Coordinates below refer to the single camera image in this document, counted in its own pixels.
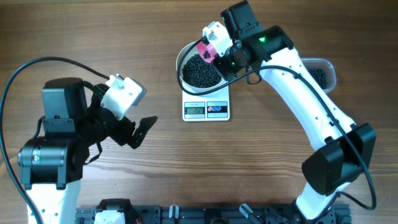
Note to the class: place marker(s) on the pink scoop with blue handle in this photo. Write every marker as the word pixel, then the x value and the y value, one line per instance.
pixel 202 47

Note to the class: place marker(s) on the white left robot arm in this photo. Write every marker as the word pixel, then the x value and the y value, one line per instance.
pixel 52 165

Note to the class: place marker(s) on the black beans in container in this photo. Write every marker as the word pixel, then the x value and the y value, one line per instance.
pixel 319 76

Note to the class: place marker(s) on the black beans in scoop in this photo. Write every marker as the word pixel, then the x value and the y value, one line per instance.
pixel 206 55

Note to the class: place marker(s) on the white digital kitchen scale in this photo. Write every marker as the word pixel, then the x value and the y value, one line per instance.
pixel 211 107

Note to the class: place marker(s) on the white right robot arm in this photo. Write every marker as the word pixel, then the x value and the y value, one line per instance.
pixel 342 149

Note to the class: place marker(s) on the clear plastic container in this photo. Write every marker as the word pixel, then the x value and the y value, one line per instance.
pixel 324 64

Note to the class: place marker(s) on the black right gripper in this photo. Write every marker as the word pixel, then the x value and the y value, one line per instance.
pixel 227 72

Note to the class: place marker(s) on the white bowl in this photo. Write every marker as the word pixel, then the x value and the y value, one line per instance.
pixel 183 57

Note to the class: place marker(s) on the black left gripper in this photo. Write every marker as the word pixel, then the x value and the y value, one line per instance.
pixel 124 135

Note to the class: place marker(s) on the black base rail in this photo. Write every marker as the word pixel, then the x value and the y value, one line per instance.
pixel 121 211

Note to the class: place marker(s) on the black beans in bowl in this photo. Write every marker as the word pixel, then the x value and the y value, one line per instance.
pixel 198 73

